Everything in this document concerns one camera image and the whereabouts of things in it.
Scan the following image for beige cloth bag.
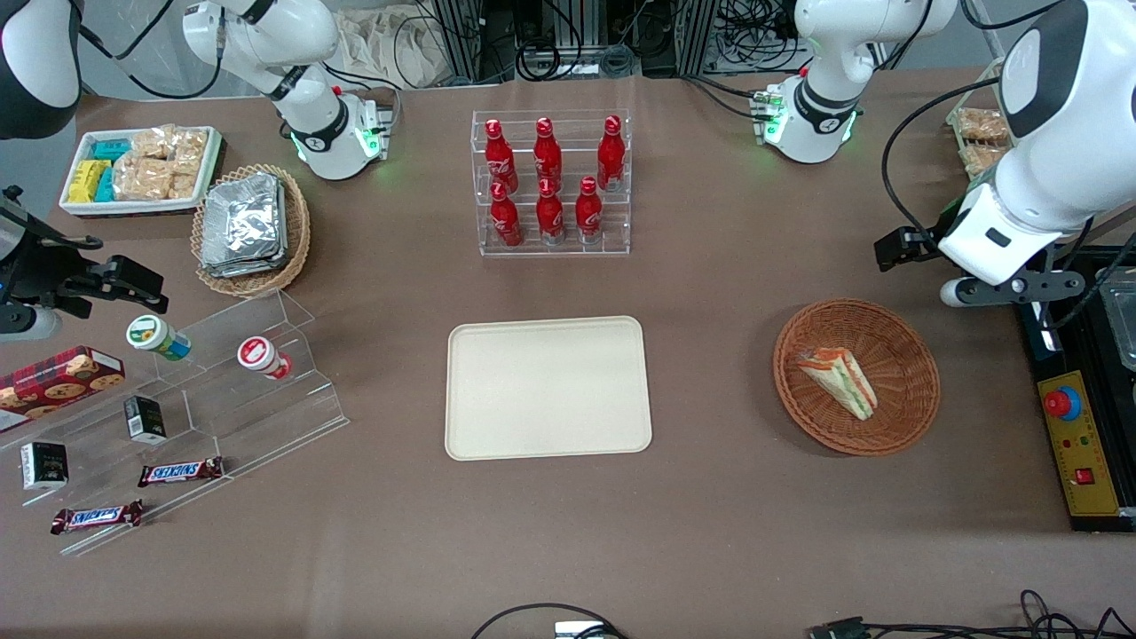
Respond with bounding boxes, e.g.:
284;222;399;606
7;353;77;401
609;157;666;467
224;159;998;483
334;5;450;91

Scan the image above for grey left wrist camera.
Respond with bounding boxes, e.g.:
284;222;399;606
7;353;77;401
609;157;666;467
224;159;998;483
940;270;1086;310

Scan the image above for yellow control panel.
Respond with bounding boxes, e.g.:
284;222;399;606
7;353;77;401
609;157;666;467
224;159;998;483
1036;370;1123;519

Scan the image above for small black white box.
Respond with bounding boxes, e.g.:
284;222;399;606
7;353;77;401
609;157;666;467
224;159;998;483
20;440;70;492

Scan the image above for clear plastic container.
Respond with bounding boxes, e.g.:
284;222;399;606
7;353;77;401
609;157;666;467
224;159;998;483
1097;264;1136;372

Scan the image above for oval wicker basket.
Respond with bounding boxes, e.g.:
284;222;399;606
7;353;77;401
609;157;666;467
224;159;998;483
190;163;312;299

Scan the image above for red cola bottle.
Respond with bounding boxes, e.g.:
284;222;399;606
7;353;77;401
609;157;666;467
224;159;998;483
573;176;605;245
489;181;524;249
532;116;564;193
535;177;567;247
596;114;627;194
484;118;519;195

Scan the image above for green lid white cup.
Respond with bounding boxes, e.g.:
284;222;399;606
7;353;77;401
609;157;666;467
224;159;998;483
125;314;193;363

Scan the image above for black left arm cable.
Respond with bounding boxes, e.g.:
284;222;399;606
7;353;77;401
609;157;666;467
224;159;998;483
881;75;1006;260

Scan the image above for white wire rack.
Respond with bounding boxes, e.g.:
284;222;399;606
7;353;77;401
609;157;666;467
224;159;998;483
944;59;1014;180

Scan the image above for black cable connector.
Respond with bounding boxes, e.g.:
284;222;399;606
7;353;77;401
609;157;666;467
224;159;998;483
809;616;873;639

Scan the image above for silver metal strip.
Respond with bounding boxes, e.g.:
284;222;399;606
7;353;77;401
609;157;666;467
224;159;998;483
1029;302;1063;354

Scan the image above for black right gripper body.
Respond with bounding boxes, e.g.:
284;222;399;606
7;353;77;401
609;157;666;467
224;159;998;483
0;186;95;320

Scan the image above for red lid white cup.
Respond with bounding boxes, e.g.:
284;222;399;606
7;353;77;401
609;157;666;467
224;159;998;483
236;335;294;382

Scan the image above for black tangled cables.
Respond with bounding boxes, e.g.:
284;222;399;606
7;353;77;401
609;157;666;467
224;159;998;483
865;588;1136;639

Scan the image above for beige plastic tray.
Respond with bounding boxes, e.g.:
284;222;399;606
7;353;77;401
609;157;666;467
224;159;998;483
444;315;654;462

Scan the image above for white rectangular snack tray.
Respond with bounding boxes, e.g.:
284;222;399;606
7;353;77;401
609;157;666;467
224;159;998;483
58;124;225;219

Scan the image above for black looped cable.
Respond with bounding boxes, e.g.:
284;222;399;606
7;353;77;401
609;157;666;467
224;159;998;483
469;603;627;639

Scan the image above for snickers chocolate bar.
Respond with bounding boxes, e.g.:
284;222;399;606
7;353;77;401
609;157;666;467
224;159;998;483
51;500;145;535
138;456;225;488

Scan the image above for black control box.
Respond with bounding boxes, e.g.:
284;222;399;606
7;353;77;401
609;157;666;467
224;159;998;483
1010;247;1136;533

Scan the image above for clear acrylic bottle rack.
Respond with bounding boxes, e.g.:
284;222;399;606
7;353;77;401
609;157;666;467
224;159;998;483
470;108;634;259

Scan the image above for triangular sandwich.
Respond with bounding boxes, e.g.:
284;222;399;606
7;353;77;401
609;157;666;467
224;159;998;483
795;347;880;423

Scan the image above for silver foil packet stack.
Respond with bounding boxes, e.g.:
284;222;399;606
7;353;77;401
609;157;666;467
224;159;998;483
201;172;288;279

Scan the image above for round brown wicker basket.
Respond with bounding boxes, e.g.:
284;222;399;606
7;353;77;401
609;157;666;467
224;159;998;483
771;297;943;458

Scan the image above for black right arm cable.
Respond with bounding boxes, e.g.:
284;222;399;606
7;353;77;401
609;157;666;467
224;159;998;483
78;0;225;101

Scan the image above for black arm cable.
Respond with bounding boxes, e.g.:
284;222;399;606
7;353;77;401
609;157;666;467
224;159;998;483
881;75;1006;260
78;0;225;101

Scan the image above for aluminium frame post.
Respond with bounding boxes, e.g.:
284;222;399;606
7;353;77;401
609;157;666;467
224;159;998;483
676;0;722;77
433;0;485;83

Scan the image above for yellow snack pack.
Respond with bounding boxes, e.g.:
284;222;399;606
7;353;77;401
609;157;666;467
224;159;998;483
67;159;109;203

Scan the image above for clear acrylic step display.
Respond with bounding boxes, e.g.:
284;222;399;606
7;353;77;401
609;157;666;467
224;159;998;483
0;288;351;558

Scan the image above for red plaid cookie box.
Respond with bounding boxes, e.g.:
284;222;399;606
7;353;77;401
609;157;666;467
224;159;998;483
0;344;126;423

